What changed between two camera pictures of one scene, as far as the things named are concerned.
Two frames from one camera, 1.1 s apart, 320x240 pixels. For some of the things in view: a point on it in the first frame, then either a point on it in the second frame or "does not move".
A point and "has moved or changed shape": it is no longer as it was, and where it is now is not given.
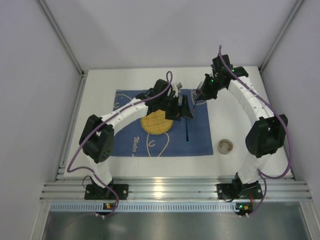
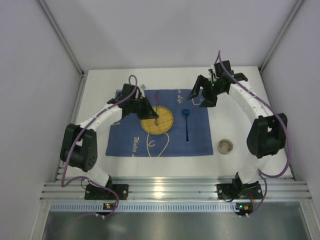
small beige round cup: x=225 y=146 does not move
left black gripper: x=176 y=107 → x=141 y=107
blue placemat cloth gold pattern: x=123 y=96 has moved or changed shape
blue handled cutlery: x=187 y=135 does not move
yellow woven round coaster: x=156 y=123 does not move
